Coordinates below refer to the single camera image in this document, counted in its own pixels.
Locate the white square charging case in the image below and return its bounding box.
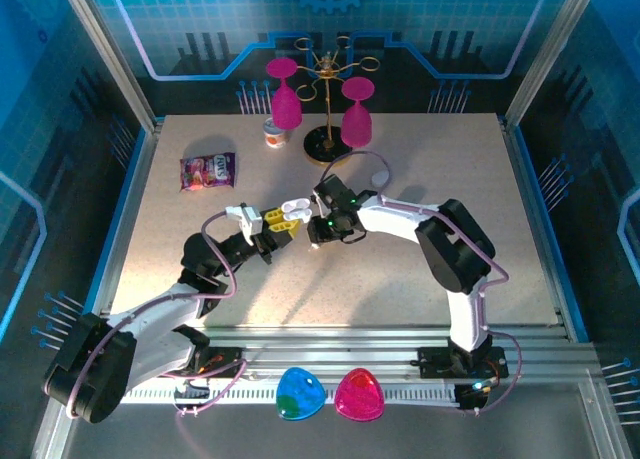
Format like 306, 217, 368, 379
280, 198, 314, 224

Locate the gold glass rack black base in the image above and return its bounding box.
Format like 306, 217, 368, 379
293, 35, 381, 168

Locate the purple candy bag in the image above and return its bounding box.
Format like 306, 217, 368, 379
179, 151, 238, 193

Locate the pink wine glass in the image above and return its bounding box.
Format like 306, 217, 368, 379
264, 57, 304, 130
340, 76, 376, 149

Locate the blue triangular plate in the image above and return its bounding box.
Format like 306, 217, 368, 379
276, 366, 327, 422

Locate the pink triangular plate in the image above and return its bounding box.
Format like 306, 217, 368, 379
333, 367, 386, 423

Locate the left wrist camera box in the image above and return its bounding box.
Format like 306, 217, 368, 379
225, 203, 264, 247

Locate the aluminium table side rail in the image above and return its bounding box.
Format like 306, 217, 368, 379
87, 118, 165, 343
498, 114, 590, 343

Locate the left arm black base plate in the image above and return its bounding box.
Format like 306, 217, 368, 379
164, 345, 247, 380

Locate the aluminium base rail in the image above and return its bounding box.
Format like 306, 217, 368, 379
58, 326, 604, 386

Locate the black control board with wires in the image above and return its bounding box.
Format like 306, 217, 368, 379
453, 378, 495, 415
172, 376, 212, 418

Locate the white slotted cable duct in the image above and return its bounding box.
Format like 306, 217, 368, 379
119, 385, 459, 407

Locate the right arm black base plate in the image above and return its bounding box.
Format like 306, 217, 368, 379
416, 346, 510, 380

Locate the aluminium frame post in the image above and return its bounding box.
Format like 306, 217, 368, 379
55, 0, 164, 133
501, 0, 595, 130

